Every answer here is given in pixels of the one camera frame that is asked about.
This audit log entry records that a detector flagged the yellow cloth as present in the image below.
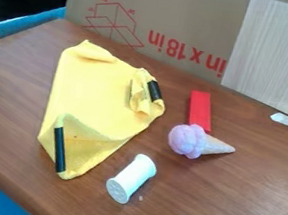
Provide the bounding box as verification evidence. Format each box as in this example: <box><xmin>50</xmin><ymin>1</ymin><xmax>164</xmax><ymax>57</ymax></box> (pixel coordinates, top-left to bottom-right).
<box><xmin>31</xmin><ymin>34</ymin><xmax>175</xmax><ymax>193</ymax></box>

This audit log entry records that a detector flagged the pink toy ice cream cone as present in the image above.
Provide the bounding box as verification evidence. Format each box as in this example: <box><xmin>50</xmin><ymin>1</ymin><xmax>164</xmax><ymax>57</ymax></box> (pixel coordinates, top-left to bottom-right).
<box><xmin>164</xmin><ymin>119</ymin><xmax>240</xmax><ymax>166</ymax></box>

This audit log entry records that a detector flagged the red block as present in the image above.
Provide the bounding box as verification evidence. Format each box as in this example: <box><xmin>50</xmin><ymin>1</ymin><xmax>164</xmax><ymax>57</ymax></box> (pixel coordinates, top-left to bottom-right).
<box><xmin>185</xmin><ymin>89</ymin><xmax>218</xmax><ymax>134</ymax></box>

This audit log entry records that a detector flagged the white spool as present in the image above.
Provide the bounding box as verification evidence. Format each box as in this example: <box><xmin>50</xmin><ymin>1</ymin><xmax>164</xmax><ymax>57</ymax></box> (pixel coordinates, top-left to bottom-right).
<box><xmin>101</xmin><ymin>149</ymin><xmax>160</xmax><ymax>210</ymax></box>

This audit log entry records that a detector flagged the cardboard box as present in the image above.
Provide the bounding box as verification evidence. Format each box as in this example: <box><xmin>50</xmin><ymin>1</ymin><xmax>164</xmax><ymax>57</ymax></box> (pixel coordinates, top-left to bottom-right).
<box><xmin>56</xmin><ymin>0</ymin><xmax>254</xmax><ymax>89</ymax></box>

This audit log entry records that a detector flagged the light wooden board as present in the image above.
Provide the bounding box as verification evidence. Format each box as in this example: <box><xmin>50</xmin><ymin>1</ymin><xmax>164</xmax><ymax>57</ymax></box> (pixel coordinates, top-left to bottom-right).
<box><xmin>216</xmin><ymin>0</ymin><xmax>288</xmax><ymax>123</ymax></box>

